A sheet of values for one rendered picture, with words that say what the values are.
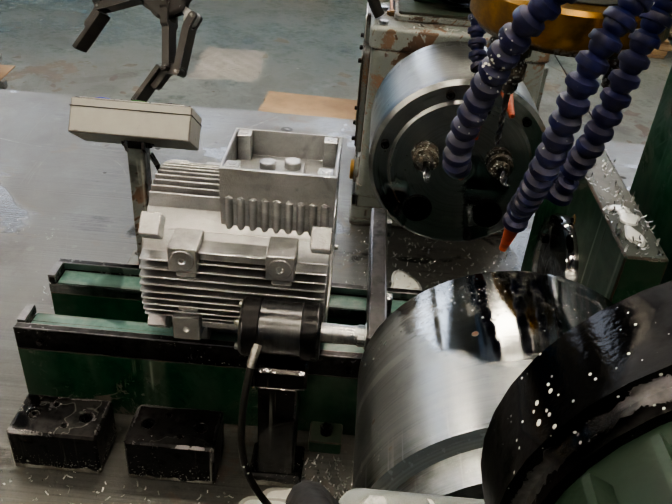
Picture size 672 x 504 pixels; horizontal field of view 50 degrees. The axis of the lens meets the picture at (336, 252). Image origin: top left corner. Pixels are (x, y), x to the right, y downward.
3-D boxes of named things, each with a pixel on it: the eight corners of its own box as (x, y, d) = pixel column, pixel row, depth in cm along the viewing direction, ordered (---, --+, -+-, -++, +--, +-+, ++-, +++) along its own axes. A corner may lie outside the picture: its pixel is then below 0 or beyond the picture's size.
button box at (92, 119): (199, 151, 106) (203, 115, 107) (189, 142, 99) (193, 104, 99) (84, 141, 107) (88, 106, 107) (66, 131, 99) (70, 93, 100)
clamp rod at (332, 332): (370, 337, 73) (371, 322, 72) (369, 350, 72) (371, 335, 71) (292, 330, 73) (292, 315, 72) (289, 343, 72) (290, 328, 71)
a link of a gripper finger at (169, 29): (170, 3, 112) (178, 2, 112) (171, 75, 112) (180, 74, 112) (157, -5, 108) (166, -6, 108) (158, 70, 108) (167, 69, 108)
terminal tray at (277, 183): (338, 191, 84) (342, 135, 81) (332, 240, 76) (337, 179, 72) (237, 182, 85) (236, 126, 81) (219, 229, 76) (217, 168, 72)
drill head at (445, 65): (500, 154, 133) (529, 18, 119) (534, 266, 103) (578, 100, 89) (366, 143, 134) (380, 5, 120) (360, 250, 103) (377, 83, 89)
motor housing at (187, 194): (332, 276, 96) (342, 147, 86) (321, 374, 81) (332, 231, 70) (184, 263, 97) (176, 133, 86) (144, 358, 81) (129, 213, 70)
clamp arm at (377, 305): (390, 363, 71) (389, 228, 92) (393, 340, 69) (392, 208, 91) (354, 360, 71) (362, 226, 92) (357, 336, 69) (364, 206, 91)
